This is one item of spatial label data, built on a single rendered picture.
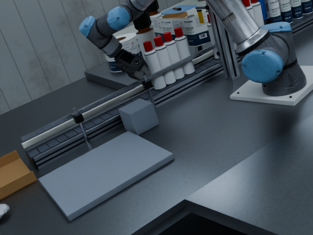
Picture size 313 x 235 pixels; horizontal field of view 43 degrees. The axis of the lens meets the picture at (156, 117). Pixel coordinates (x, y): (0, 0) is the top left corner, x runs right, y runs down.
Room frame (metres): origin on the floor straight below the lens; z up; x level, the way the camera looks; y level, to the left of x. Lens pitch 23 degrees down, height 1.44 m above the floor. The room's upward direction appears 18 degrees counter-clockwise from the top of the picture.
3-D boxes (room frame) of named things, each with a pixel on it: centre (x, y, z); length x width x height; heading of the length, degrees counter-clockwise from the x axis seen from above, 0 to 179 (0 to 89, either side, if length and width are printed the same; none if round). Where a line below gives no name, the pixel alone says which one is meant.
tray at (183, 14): (3.34, -0.30, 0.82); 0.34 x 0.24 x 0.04; 132
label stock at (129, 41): (2.13, 0.06, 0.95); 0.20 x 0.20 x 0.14
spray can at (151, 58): (1.60, -0.06, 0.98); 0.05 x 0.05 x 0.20
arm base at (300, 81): (1.29, -0.47, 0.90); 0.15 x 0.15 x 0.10
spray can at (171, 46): (1.65, -0.15, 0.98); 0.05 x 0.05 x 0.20
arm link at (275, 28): (1.28, -0.46, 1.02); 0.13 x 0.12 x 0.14; 144
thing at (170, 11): (3.75, -0.49, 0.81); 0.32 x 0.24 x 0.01; 22
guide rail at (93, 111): (1.61, 0.02, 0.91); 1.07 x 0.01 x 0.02; 115
